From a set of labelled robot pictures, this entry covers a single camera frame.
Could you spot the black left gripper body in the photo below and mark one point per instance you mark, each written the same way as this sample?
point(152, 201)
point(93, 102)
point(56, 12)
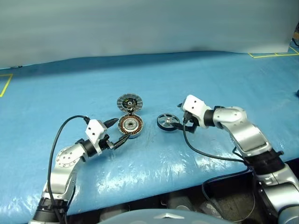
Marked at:
point(106, 144)

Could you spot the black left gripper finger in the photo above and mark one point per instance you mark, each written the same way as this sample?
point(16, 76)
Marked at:
point(121, 142)
point(111, 122)

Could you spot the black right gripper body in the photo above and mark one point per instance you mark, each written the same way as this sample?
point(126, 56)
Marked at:
point(190, 122)

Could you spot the black spoked rotor silver hub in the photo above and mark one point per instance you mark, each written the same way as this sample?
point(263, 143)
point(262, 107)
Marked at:
point(167, 120)

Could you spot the grey motor housing copper windings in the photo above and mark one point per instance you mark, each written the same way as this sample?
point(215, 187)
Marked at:
point(130, 124)

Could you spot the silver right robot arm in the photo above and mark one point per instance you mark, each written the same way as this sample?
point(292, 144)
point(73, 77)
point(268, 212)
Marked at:
point(245, 133)

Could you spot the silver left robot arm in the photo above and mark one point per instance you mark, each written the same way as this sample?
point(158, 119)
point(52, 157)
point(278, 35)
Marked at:
point(63, 172)

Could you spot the silver hinged motor lid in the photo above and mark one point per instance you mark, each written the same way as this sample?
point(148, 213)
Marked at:
point(121, 102)

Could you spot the blue plastic table cover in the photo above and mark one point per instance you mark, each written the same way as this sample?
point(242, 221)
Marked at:
point(70, 93)

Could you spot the dark grey rounded shape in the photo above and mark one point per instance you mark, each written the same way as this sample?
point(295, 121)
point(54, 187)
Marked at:
point(181, 203)
point(210, 206)

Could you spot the grey rounded robot torso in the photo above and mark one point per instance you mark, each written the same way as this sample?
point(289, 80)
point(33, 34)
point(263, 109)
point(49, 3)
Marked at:
point(140, 217)

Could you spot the dark background equipment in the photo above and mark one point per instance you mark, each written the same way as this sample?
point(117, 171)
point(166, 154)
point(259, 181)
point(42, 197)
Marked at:
point(296, 37)

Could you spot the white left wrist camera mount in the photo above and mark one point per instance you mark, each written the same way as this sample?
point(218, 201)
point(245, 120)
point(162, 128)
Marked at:
point(94, 130)

